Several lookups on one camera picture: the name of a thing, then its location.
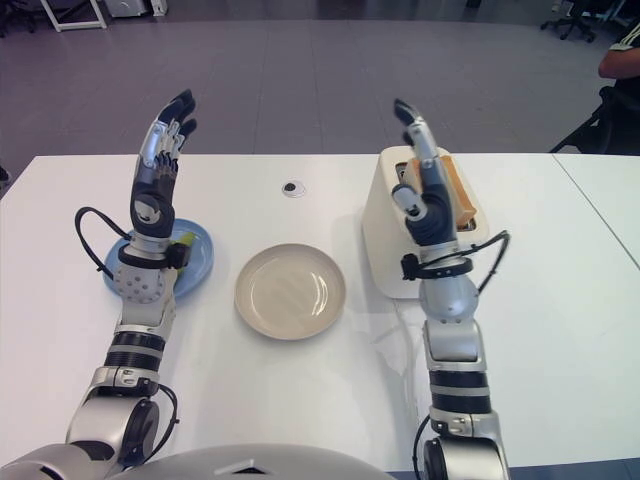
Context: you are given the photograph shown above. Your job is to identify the beige plate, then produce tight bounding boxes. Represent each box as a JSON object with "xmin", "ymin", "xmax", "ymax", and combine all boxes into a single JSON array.
[{"xmin": 233, "ymin": 242, "xmax": 348, "ymax": 343}]

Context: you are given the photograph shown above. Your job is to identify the bread slice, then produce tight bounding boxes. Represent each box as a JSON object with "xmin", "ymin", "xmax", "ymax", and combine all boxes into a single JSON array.
[
  {"xmin": 403, "ymin": 158, "xmax": 424, "ymax": 189},
  {"xmin": 439, "ymin": 155, "xmax": 477, "ymax": 232}
]

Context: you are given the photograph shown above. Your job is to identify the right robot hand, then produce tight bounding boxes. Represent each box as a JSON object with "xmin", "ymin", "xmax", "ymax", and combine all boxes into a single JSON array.
[{"xmin": 391, "ymin": 97, "xmax": 464, "ymax": 249}]

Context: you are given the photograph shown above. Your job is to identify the blue plate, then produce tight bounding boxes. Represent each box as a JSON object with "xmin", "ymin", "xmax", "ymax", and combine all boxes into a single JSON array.
[{"xmin": 103, "ymin": 217, "xmax": 218, "ymax": 301}]

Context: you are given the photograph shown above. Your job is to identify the person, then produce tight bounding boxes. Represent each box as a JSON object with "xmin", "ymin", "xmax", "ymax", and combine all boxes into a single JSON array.
[{"xmin": 597, "ymin": 18, "xmax": 640, "ymax": 81}]

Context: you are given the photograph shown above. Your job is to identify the robot body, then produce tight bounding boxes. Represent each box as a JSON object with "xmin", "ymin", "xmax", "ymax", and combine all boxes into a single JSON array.
[{"xmin": 118, "ymin": 443, "xmax": 397, "ymax": 480}]

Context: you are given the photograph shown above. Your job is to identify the green lettuce leaf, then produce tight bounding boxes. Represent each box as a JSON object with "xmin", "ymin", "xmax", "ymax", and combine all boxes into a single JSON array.
[{"xmin": 168, "ymin": 230, "xmax": 198, "ymax": 277}]

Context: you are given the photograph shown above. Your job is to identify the cream toaster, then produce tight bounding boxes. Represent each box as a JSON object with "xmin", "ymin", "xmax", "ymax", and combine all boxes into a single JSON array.
[{"xmin": 360, "ymin": 145, "xmax": 493, "ymax": 301}]

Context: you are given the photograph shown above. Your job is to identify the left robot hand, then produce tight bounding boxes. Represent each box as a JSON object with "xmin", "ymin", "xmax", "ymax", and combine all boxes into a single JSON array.
[{"xmin": 130, "ymin": 88, "xmax": 199, "ymax": 244}]

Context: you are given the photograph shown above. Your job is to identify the black cable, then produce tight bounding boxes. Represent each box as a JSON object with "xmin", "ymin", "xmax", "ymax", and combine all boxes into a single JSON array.
[
  {"xmin": 74, "ymin": 206, "xmax": 137, "ymax": 282},
  {"xmin": 467, "ymin": 229, "xmax": 513, "ymax": 296}
]

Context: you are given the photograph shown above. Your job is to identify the black office chair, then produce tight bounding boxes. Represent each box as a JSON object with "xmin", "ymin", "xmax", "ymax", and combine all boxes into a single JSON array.
[{"xmin": 539, "ymin": 0, "xmax": 600, "ymax": 42}]

